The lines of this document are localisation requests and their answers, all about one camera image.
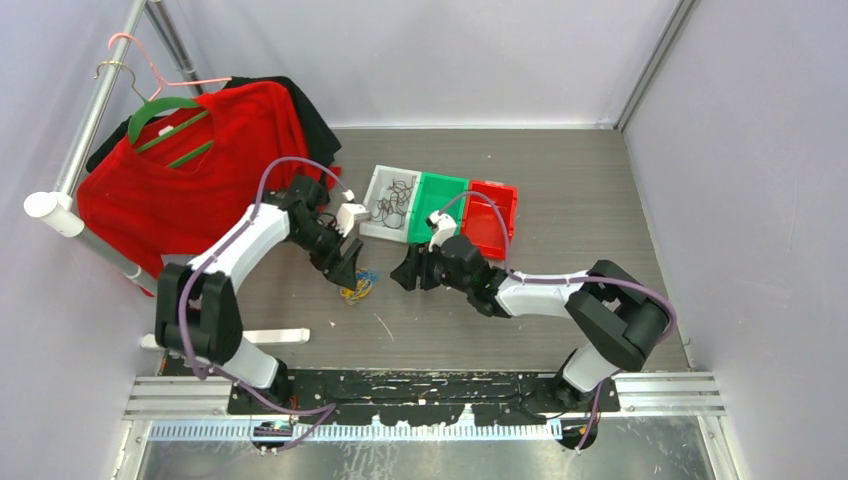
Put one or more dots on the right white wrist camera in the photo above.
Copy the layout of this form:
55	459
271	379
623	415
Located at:
443	226

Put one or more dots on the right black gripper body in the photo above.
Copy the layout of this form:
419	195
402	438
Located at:
433	261

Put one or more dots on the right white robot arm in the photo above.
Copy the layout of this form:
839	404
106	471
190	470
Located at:
622	320

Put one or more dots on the pink clothes hanger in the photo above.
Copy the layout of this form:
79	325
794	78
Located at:
162	81

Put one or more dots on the white rack foot bar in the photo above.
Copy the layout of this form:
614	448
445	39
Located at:
257	337

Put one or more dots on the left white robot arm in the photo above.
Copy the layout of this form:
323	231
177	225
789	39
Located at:
197	311

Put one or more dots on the green clothes hanger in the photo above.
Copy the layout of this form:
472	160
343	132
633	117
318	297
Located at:
153	108

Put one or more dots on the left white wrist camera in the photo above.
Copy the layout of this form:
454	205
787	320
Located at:
348	216

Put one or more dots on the green plastic bin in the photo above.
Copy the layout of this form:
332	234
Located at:
433	193

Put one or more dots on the red shirt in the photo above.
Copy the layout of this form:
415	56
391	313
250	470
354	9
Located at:
180	196

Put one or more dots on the black garment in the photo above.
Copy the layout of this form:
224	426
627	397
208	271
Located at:
322	142

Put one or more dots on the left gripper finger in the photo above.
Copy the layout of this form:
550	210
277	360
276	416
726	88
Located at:
343	275
352	253

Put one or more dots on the gold wire hanger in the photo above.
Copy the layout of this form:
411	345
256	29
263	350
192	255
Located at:
119	76

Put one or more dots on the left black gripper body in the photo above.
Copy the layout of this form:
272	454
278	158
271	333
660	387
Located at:
326	246

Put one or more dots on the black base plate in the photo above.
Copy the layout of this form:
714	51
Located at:
426	398

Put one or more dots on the metal clothes rack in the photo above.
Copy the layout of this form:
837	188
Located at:
55	207

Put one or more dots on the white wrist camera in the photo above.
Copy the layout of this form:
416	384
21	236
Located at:
348	216
443	226

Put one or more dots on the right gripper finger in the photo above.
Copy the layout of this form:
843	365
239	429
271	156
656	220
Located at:
410	261
412	280

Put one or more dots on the red plastic bin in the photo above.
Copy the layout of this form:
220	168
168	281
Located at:
480	224

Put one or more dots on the aluminium rail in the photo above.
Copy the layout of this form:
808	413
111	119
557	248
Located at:
184	408

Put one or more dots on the white plastic bin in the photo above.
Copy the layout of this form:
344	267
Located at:
389	198

